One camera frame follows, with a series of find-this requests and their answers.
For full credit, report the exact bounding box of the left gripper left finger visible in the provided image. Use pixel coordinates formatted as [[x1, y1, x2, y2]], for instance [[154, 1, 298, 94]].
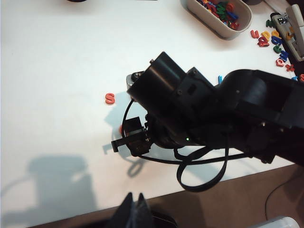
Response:
[[111, 192, 138, 228]]

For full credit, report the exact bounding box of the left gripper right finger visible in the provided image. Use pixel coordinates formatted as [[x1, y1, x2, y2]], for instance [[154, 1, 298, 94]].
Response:
[[136, 192, 154, 228]]

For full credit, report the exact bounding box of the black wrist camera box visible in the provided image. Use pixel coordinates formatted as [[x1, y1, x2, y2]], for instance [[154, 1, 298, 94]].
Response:
[[123, 116, 145, 138]]

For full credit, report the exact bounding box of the beige oval tray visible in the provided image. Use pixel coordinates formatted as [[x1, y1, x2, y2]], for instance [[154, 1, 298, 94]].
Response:
[[180, 0, 253, 40]]

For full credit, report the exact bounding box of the thin black cable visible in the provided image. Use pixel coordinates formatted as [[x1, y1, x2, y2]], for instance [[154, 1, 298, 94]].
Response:
[[121, 98, 247, 164]]

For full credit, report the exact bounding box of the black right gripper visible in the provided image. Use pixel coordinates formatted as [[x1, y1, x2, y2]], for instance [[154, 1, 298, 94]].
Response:
[[111, 133, 153, 158]]

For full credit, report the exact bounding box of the flat black cable loop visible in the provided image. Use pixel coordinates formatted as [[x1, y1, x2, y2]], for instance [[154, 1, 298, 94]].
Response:
[[175, 132, 230, 193]]

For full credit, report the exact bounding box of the beige device with black screen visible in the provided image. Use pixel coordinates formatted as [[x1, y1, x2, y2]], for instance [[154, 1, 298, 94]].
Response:
[[270, 4, 304, 63]]

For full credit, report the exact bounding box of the light grey rounded housing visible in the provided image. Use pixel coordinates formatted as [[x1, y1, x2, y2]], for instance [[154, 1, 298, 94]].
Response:
[[248, 215, 300, 228]]

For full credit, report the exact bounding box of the yellow letter magnet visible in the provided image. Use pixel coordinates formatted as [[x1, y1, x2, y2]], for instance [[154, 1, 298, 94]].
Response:
[[260, 30, 279, 40]]

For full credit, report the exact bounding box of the red letter s magnet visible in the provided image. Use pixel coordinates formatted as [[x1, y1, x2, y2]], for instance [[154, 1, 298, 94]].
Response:
[[104, 93, 116, 105]]

